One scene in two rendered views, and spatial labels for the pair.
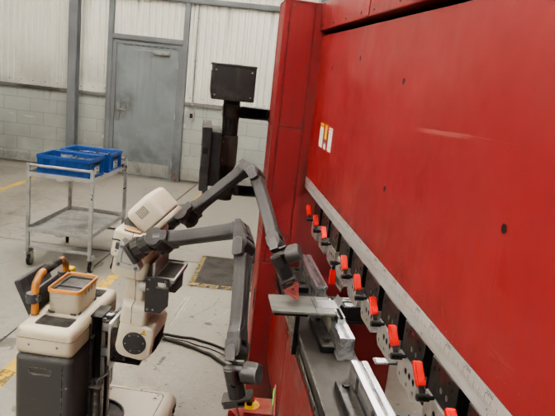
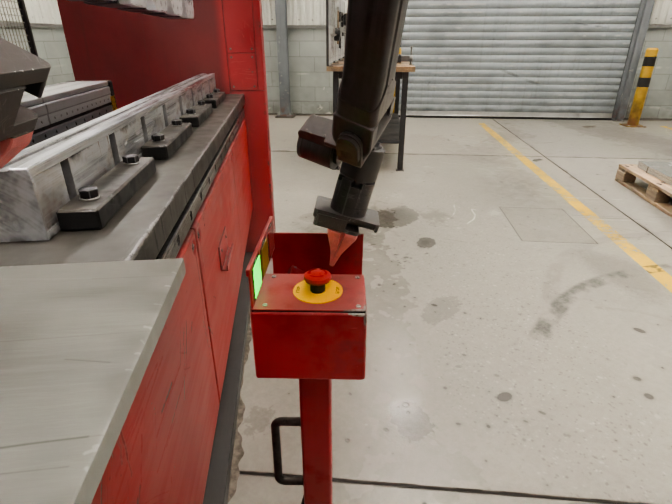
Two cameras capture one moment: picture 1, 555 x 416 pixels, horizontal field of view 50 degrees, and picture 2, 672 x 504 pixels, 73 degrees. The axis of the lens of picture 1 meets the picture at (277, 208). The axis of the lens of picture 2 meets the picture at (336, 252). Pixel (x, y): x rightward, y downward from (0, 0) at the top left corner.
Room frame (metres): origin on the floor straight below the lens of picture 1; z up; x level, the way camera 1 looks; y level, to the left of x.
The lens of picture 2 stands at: (2.48, 0.07, 1.11)
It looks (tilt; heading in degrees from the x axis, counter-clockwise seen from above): 25 degrees down; 182
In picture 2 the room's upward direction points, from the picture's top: straight up
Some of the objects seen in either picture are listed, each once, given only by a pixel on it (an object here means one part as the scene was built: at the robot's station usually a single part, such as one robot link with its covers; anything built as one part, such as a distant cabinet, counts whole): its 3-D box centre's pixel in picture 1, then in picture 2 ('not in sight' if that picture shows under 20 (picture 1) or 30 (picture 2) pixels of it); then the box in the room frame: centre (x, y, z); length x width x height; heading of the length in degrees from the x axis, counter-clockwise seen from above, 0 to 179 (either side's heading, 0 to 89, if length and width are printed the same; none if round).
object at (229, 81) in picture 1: (226, 136); not in sight; (3.56, 0.35, 1.53); 0.51 x 0.25 x 0.85; 8
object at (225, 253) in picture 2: not in sight; (226, 247); (1.35, -0.27, 0.59); 0.15 x 0.02 x 0.07; 8
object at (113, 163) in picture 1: (91, 158); not in sight; (5.74, 1.85, 0.92); 0.50 x 0.36 x 0.18; 86
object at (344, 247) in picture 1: (353, 262); not in sight; (2.21, -0.31, 1.26); 0.15 x 0.09 x 0.17; 8
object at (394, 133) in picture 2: not in sight; (372, 77); (-2.53, 0.31, 0.75); 1.80 x 0.75 x 1.50; 176
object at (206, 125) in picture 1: (211, 153); not in sight; (3.50, 0.43, 1.42); 0.45 x 0.12 x 0.36; 8
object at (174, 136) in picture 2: not in sight; (169, 139); (1.38, -0.37, 0.89); 0.30 x 0.05 x 0.03; 8
